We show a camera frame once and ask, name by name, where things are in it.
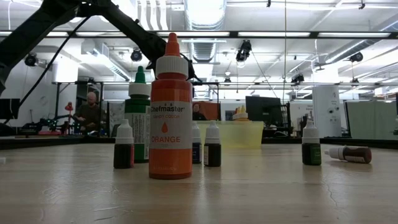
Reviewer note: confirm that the large orange food colouring bottle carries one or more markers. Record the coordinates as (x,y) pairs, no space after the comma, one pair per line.
(170,124)

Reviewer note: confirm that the large yellow food colouring bottle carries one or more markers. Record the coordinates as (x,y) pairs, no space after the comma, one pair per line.
(237,115)
(244,115)

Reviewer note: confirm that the large green food colouring bottle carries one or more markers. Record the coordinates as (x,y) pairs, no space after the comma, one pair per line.
(138,109)

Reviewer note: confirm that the small blue food colouring bottle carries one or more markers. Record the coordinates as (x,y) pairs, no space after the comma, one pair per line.
(196,154)

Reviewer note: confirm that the small black food colouring bottle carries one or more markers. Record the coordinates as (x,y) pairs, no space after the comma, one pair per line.
(212,155)

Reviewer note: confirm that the small red food colouring bottle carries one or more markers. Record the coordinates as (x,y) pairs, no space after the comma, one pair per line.
(123,155)

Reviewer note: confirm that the small green food colouring bottle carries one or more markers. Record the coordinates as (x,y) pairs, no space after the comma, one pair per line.
(311,154)

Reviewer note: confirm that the small brown food colouring bottle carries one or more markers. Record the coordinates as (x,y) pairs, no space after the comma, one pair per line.
(357,154)

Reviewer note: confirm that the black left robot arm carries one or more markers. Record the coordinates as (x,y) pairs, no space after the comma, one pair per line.
(28,34)

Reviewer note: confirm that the orange partition panel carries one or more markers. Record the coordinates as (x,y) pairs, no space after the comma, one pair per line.
(213,109)

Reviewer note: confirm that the person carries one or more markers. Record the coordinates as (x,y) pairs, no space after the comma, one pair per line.
(90,115)
(198,114)

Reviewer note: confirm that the yellow translucent plastic bin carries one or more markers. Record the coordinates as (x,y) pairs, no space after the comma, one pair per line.
(236,135)

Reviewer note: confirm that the black computer monitor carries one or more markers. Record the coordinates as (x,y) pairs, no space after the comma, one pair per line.
(262,109)

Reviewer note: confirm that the black metal rack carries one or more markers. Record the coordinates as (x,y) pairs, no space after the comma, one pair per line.
(58,105)

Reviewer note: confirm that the white round column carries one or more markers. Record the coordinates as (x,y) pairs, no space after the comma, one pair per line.
(326,110)

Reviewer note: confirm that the black overhead frame beam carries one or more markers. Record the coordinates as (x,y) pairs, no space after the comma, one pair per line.
(233,34)

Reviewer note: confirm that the black metal table frame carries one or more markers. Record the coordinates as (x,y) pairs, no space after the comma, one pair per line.
(31,143)

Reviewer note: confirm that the green partition wall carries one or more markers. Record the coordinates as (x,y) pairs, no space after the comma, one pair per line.
(370,119)

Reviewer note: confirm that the black wall screen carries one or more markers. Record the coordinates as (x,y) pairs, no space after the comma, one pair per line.
(9,109)

